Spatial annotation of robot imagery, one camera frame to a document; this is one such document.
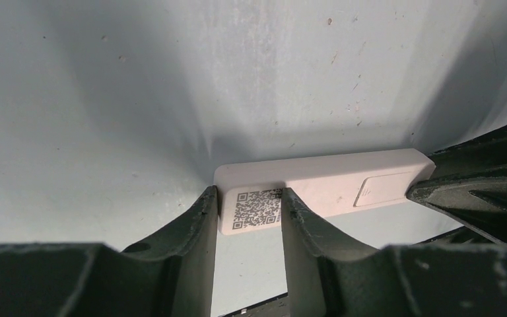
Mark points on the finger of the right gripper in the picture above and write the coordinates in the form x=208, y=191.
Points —
x=483, y=152
x=477, y=200

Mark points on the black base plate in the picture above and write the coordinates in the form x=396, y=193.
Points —
x=277, y=306

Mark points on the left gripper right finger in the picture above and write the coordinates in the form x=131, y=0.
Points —
x=330, y=273

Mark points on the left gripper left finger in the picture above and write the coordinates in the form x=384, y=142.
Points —
x=168, y=273

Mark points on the white battery cover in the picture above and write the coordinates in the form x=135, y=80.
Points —
x=382, y=189

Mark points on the white remote control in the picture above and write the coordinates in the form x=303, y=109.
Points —
x=250, y=193

